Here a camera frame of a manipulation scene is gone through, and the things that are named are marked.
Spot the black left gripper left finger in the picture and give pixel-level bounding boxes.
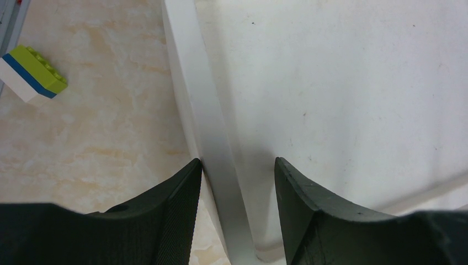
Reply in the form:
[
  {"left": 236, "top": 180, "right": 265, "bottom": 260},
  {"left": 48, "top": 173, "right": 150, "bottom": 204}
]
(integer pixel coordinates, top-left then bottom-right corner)
[{"left": 1, "top": 158, "right": 202, "bottom": 264}]

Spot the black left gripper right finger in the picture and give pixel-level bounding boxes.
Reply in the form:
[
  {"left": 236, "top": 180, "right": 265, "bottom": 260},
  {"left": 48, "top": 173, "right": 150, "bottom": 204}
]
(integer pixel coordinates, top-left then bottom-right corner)
[{"left": 274, "top": 157, "right": 467, "bottom": 264}]

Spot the white plastic drawer organizer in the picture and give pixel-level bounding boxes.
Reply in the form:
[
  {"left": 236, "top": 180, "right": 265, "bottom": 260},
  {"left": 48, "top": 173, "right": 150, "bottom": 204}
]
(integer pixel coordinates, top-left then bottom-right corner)
[{"left": 162, "top": 1, "right": 467, "bottom": 264}]

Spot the green blue white toy block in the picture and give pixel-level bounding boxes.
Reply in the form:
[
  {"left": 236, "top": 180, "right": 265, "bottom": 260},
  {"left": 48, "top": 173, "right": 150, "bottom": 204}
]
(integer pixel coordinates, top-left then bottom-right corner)
[{"left": 1, "top": 45, "right": 68, "bottom": 107}]

